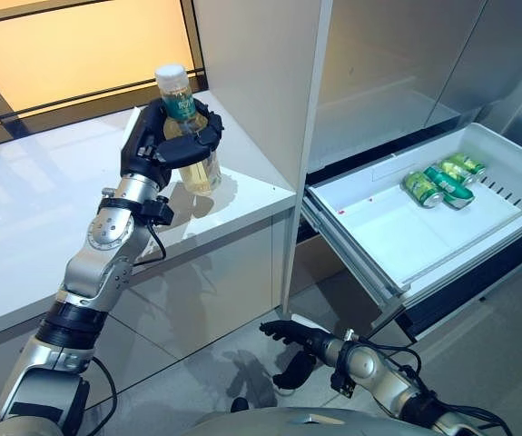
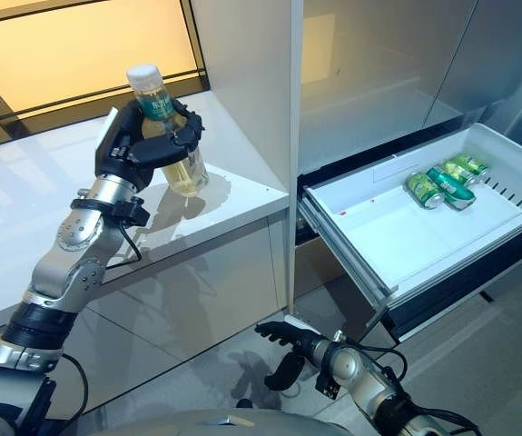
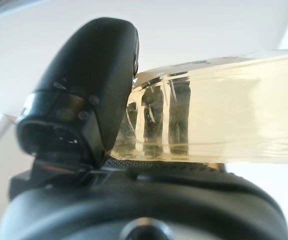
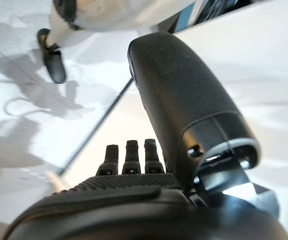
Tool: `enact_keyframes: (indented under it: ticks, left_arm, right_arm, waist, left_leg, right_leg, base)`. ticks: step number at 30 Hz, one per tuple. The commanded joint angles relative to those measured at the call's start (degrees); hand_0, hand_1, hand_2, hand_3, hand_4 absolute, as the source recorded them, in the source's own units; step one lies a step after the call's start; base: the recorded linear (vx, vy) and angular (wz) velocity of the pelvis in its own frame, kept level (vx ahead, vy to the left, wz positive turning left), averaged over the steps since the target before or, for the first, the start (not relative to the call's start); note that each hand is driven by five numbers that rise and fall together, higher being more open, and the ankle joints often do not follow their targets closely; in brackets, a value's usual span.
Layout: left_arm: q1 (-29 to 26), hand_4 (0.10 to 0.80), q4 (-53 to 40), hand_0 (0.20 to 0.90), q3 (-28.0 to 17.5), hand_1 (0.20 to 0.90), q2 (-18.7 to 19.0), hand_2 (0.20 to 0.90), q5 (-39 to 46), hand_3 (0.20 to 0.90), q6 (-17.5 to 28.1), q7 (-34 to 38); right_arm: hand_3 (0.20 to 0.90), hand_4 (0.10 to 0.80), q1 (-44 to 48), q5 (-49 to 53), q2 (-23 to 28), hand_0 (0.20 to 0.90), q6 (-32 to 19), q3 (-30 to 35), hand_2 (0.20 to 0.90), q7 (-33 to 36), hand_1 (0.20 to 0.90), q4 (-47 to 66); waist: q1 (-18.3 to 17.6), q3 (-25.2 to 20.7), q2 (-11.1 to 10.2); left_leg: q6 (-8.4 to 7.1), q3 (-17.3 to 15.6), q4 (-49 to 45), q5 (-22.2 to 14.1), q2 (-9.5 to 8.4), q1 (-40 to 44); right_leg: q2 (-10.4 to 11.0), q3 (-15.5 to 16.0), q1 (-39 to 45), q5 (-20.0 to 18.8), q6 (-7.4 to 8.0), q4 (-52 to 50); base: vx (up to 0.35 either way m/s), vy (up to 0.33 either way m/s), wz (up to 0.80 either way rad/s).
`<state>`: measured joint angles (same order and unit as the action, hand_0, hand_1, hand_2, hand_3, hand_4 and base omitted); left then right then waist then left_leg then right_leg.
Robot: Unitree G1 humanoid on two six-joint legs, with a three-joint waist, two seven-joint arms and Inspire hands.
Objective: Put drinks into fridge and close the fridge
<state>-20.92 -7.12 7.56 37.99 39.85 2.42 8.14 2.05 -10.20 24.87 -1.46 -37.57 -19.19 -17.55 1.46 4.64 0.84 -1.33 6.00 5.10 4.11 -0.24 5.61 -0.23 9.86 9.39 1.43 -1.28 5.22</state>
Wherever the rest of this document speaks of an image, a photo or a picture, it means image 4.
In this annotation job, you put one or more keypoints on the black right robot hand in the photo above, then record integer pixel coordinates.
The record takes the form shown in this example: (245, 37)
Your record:
(183, 100)

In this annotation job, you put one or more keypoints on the white right robot leg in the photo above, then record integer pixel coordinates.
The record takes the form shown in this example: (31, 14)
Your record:
(108, 15)

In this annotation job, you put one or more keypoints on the black right robot foot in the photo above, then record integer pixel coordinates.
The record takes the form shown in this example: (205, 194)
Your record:
(54, 67)

